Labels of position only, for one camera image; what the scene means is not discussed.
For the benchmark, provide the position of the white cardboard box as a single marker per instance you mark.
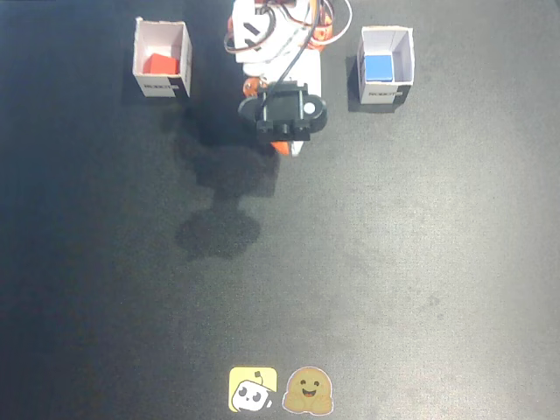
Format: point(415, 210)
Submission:
point(162, 39)
point(385, 92)

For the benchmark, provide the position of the brown hugging face sticker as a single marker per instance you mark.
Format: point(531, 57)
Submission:
point(307, 394)

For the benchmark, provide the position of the blue cube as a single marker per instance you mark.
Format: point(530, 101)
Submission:
point(378, 67)

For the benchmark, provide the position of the yellow robot face sticker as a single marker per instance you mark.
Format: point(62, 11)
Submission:
point(245, 394)

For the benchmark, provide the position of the red cube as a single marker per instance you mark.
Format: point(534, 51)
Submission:
point(161, 65)

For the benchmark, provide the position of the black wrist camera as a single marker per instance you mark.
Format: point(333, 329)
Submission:
point(284, 109)

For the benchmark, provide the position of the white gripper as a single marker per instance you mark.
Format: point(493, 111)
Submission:
point(292, 148)

